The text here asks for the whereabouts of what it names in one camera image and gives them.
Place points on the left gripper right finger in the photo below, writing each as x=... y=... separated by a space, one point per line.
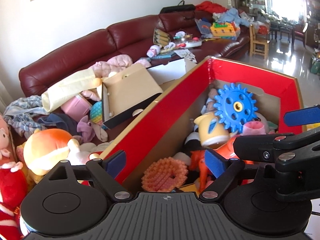
x=225 y=171

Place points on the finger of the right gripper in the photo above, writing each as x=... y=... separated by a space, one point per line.
x=304 y=116
x=258 y=148

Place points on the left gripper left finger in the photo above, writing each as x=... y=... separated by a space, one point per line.
x=102 y=174

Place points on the orange spiky rubber mat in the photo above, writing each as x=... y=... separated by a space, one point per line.
x=164 y=175

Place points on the Mickey Mouse plush toy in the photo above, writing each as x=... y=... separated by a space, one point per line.
x=192 y=143

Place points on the orange plastic horse toy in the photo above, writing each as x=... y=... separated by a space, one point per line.
x=197 y=162

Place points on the blue plastic gear toy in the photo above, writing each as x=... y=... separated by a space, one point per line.
x=235 y=106

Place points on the red cardboard food box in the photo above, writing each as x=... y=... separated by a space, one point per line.
x=160 y=130

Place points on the orange round plush toy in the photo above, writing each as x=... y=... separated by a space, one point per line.
x=45 y=148

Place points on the wooden chair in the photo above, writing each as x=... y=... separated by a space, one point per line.
x=258 y=46

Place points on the open beige cardboard box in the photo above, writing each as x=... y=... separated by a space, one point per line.
x=127 y=91

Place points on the colourful building block toy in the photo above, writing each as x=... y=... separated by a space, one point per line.
x=225 y=30

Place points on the dark red leather sofa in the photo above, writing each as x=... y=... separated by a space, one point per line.
x=133 y=37

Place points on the black bag on sofa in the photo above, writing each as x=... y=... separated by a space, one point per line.
x=182 y=6

